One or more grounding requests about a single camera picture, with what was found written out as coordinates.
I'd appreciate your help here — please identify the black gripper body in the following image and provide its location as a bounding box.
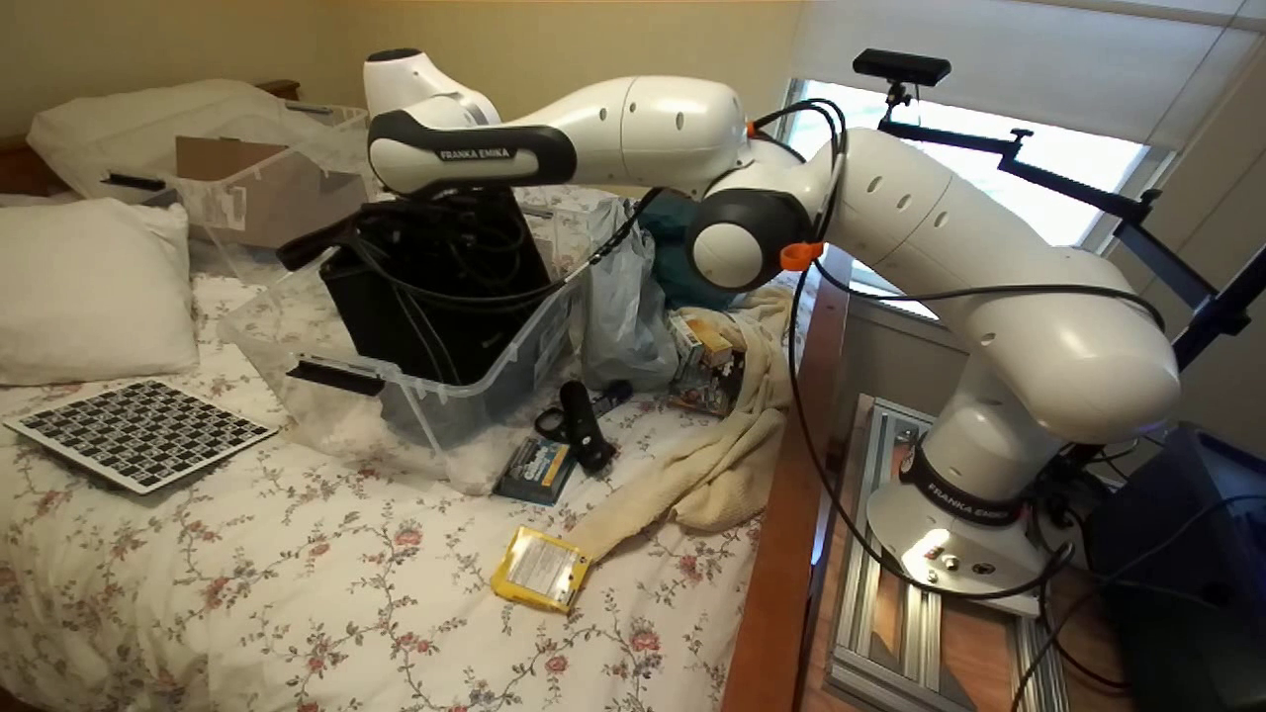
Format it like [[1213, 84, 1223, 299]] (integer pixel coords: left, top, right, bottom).
[[386, 182, 500, 262]]

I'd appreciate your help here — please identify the yellow plastic package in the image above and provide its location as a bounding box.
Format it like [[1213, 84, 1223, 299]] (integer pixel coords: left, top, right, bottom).
[[485, 526, 592, 616]]

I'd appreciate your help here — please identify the grey plastic shopping bag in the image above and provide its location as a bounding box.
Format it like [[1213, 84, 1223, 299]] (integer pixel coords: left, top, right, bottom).
[[579, 214, 683, 393]]

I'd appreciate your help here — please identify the teal fabric bag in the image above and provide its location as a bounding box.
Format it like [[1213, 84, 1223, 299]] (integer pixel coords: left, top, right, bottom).
[[638, 191, 743, 311]]

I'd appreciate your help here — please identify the wooden bed footboard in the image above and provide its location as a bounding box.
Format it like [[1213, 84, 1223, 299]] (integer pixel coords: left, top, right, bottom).
[[720, 208, 863, 712]]

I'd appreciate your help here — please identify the brown cardboard box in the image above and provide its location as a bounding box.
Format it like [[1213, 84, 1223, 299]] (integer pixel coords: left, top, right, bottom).
[[175, 132, 373, 252]]

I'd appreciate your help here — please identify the clear bin holding cardboard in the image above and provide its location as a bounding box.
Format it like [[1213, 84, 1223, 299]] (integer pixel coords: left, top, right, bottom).
[[95, 96, 380, 252]]

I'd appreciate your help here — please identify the small dark card pack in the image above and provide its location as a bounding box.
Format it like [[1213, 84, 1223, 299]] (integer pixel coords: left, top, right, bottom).
[[489, 430, 583, 512]]

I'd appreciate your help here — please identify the colourful snack packet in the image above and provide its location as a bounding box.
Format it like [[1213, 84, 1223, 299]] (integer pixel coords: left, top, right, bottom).
[[666, 343, 743, 418]]

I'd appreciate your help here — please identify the white plastic sheet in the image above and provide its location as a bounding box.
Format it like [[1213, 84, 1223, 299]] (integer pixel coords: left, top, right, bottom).
[[24, 74, 321, 203]]

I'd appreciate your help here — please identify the white pillow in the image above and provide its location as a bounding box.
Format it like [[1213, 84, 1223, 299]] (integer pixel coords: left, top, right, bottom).
[[0, 192, 202, 389]]

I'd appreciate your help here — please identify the checkerboard calibration board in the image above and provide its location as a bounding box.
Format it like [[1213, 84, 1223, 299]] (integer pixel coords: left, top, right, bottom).
[[4, 343, 294, 500]]

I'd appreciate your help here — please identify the floral bedspread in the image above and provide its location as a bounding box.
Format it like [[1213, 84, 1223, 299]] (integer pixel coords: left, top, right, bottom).
[[0, 121, 794, 712]]

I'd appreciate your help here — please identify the white window blind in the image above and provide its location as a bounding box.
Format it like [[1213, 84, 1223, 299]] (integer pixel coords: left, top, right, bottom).
[[805, 0, 1266, 149]]

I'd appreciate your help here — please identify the bright window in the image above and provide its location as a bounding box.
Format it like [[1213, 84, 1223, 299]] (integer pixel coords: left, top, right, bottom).
[[776, 74, 1162, 322]]

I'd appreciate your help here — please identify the dark blue bulky object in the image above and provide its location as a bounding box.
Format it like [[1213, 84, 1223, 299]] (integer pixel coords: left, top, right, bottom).
[[1091, 427, 1266, 712]]

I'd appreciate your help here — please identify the black handled tool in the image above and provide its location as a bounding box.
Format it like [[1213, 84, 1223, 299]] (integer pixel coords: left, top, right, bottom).
[[529, 376, 638, 479]]

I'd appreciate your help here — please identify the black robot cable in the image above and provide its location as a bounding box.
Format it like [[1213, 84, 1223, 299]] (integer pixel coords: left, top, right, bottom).
[[746, 96, 1100, 604]]

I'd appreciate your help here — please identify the black stereo camera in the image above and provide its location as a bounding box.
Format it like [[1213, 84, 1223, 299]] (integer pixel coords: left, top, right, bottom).
[[851, 49, 954, 91]]

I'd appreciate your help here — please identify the aluminium base frame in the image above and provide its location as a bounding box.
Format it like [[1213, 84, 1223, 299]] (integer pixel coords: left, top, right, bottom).
[[828, 393, 1072, 712]]

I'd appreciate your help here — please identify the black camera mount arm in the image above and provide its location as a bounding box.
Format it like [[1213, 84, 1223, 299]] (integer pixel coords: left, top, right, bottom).
[[876, 80, 1266, 372]]

